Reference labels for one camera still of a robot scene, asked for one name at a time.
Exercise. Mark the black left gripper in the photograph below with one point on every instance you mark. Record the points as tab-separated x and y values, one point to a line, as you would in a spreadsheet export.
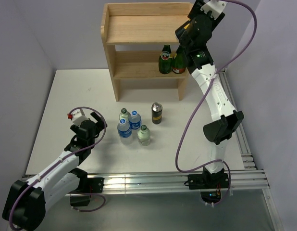
96	122

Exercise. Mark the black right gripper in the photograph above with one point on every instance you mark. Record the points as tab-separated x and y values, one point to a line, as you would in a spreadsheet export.
183	33

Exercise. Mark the black can yellow label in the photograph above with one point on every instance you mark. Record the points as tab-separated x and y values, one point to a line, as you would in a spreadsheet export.
156	113

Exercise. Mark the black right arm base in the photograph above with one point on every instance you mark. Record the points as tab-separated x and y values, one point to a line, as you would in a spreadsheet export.
216	185

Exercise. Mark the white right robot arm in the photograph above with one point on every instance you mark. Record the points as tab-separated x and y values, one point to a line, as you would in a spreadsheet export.
225	118

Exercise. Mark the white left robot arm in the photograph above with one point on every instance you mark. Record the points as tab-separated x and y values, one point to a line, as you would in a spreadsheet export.
28	201

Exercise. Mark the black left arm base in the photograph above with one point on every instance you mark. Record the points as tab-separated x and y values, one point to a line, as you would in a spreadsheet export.
87	187

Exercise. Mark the wooden shelf unit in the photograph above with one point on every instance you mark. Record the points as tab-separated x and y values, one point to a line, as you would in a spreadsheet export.
133	34

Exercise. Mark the rear glass bottle green cap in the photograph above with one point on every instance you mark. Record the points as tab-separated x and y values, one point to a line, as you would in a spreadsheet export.
124	114

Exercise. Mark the clear water bottle blue label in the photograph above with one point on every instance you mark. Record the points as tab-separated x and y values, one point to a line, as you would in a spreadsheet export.
124	131

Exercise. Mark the rear water bottle blue label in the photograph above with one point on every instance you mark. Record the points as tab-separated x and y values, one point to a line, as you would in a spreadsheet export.
135	120

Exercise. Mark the clear glass bottle green cap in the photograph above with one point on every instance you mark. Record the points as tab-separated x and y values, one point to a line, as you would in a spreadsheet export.
143	135

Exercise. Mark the dark green bottle yellow label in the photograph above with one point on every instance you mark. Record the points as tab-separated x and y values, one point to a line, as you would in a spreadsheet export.
178	65

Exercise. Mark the green glass bottle red label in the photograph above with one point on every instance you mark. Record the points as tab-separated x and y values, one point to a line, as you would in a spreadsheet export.
165	60

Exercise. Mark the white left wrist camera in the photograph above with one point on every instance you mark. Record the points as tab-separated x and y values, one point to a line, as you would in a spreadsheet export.
77	117

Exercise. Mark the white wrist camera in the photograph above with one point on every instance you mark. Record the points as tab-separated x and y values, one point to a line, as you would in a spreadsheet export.
77	117
216	7

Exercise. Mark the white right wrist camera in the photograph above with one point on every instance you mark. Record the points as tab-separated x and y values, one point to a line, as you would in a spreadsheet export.
216	7

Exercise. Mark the aluminium rail frame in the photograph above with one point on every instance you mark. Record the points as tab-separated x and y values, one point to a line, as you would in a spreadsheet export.
133	168

